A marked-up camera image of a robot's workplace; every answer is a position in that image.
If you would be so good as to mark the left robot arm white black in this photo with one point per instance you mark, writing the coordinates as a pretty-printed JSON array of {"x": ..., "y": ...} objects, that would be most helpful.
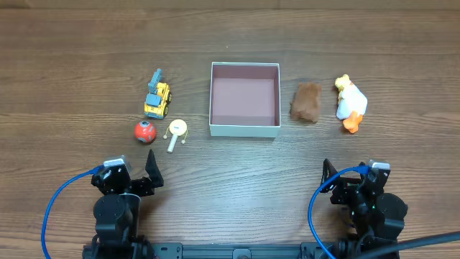
[{"x": 117, "y": 211}]

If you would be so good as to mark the yellow wooden rattle drum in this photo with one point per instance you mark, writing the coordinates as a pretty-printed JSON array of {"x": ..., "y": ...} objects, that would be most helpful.
[{"x": 177, "y": 128}]

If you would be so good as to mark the black mounting rail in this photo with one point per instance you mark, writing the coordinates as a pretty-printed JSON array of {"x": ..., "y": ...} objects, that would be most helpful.
[{"x": 176, "y": 250}]

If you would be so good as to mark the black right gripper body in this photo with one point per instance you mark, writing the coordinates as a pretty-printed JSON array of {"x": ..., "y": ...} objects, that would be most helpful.
[{"x": 345, "y": 188}]

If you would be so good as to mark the white yellow plush duck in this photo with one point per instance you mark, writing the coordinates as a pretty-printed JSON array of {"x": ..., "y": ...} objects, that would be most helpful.
[{"x": 352, "y": 104}]

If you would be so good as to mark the white cardboard box pink inside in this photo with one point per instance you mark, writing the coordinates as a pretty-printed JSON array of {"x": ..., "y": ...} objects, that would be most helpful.
[{"x": 244, "y": 100}]

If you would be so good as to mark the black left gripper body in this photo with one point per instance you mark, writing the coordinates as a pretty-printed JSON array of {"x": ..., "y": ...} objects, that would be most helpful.
[{"x": 140, "y": 184}]

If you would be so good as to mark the brown plush toy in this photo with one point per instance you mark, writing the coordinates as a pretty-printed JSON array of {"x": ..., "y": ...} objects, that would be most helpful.
[{"x": 306, "y": 104}]

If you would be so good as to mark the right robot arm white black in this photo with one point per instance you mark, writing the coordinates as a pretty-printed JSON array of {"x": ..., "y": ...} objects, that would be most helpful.
[{"x": 377, "y": 216}]

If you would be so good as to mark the red orange toy ball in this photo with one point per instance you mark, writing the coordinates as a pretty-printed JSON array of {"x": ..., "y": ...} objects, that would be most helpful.
[{"x": 145, "y": 132}]

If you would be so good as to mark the yellow toy construction truck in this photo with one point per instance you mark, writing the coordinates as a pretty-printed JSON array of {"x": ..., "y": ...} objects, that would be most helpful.
[{"x": 158, "y": 97}]

